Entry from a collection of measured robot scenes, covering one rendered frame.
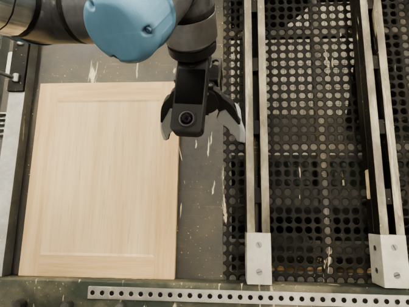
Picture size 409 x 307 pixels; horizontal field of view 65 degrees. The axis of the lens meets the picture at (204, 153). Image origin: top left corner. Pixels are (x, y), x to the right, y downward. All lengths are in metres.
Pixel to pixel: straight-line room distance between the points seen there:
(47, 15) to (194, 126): 0.21
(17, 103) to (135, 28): 0.85
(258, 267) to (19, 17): 0.72
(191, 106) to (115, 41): 0.16
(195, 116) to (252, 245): 0.49
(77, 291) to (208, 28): 0.75
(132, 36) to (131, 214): 0.69
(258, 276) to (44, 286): 0.56
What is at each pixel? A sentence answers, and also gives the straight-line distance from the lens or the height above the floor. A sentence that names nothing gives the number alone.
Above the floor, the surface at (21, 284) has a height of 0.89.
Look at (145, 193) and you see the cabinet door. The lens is 0.93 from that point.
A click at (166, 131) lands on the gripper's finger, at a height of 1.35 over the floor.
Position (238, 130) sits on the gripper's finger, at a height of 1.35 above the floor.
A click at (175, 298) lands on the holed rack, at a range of 0.90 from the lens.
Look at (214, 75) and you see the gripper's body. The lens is 0.52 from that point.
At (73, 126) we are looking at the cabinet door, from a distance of 1.04.
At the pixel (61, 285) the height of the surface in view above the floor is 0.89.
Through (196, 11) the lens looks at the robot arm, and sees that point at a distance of 0.43.
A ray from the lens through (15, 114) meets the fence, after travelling 1.12.
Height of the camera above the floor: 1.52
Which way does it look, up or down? 22 degrees down
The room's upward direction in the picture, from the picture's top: 2 degrees counter-clockwise
